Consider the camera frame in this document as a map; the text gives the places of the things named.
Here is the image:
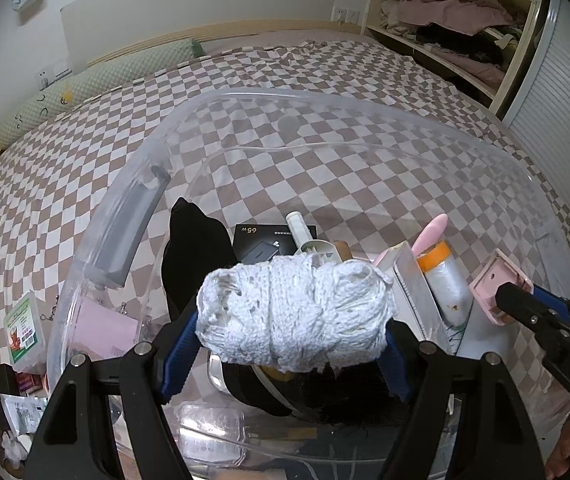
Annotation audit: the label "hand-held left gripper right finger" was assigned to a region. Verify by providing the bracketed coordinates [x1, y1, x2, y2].
[380, 317, 548, 480]

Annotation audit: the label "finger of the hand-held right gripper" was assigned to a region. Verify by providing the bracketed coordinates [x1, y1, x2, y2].
[495, 284, 570, 348]
[530, 285, 570, 323]

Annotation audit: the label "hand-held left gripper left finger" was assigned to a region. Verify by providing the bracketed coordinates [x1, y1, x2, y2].
[25, 295, 203, 480]

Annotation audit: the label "pink plastic case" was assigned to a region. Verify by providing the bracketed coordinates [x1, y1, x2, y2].
[469, 250, 536, 328]

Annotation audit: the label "white knitted cloth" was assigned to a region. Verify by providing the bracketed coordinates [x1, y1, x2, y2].
[196, 255, 397, 373]

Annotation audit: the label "clear plastic container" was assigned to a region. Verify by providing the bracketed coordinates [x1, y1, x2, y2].
[45, 87, 570, 480]

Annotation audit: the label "person's right hand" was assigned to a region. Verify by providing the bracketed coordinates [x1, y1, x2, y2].
[545, 412, 570, 480]

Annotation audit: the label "silver foil box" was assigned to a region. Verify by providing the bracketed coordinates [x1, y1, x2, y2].
[375, 241, 450, 356]

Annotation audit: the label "pink box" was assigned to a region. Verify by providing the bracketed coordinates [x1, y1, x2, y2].
[68, 295, 141, 361]

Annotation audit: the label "black sock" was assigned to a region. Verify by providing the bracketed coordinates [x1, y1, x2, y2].
[161, 197, 236, 321]

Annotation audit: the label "black cardboard box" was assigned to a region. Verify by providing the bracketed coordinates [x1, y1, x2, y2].
[232, 222, 318, 266]

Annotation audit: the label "small red box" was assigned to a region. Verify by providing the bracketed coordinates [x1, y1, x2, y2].
[15, 371, 48, 396]

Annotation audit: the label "green labelled packet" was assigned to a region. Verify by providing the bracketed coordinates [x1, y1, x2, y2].
[4, 292, 47, 365]

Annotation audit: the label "white plastic packet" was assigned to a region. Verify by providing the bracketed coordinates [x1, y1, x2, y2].
[0, 394, 48, 436]

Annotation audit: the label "white plastic tube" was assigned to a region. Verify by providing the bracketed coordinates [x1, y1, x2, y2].
[285, 211, 316, 251]

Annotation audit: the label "small black box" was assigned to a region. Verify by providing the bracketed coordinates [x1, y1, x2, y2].
[0, 364, 18, 426]

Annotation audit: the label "white ribbed wardrobe door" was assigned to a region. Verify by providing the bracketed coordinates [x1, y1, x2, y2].
[502, 0, 570, 241]

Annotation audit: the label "folded pink clothes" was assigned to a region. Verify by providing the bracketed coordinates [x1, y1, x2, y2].
[432, 45, 506, 88]

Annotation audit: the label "black clothes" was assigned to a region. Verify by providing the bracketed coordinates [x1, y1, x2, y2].
[415, 22, 508, 68]

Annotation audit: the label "green bolster pillow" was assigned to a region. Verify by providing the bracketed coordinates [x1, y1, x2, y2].
[0, 39, 205, 151]

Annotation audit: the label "checkered bedsheet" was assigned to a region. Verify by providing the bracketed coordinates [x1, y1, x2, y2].
[0, 30, 570, 411]

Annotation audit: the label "pile of pink clothes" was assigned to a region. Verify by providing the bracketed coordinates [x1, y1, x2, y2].
[380, 0, 516, 31]

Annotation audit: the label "wooden headboard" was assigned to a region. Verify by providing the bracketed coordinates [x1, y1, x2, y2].
[88, 21, 366, 67]

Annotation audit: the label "wardrobe shelf unit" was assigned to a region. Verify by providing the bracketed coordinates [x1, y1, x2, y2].
[362, 0, 553, 116]

